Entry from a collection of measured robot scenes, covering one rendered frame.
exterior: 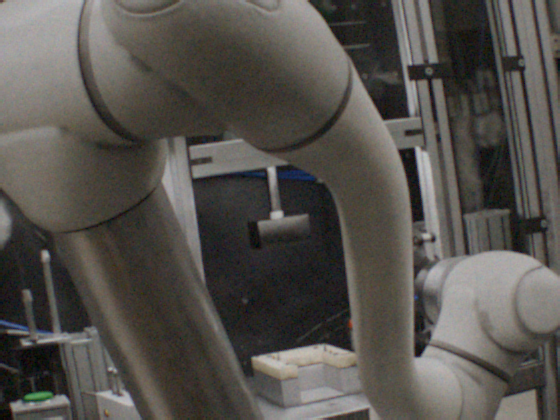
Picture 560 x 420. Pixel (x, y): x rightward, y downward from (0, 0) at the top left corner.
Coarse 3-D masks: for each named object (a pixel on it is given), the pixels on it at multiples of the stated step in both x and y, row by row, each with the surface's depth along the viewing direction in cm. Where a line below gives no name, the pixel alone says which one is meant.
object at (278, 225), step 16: (272, 176) 192; (272, 192) 192; (272, 208) 193; (256, 224) 190; (272, 224) 190; (288, 224) 191; (304, 224) 192; (256, 240) 192; (272, 240) 190; (288, 240) 191; (304, 240) 192
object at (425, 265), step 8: (424, 256) 140; (424, 264) 139; (432, 264) 136; (424, 272) 136; (416, 280) 136; (424, 280) 134; (416, 288) 136; (416, 296) 136; (416, 304) 136; (424, 312) 135
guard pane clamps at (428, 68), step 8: (512, 56) 184; (520, 56) 184; (408, 64) 178; (416, 64) 178; (424, 64) 179; (432, 64) 179; (440, 64) 179; (504, 64) 183; (512, 64) 184; (520, 64) 184; (408, 72) 178; (416, 72) 178; (424, 72) 179; (432, 72) 179; (440, 72) 179; (448, 72) 180; (408, 80) 178; (416, 80) 178; (544, 216) 186; (528, 224) 185; (536, 224) 185; (544, 224) 185; (528, 232) 185; (536, 232) 185
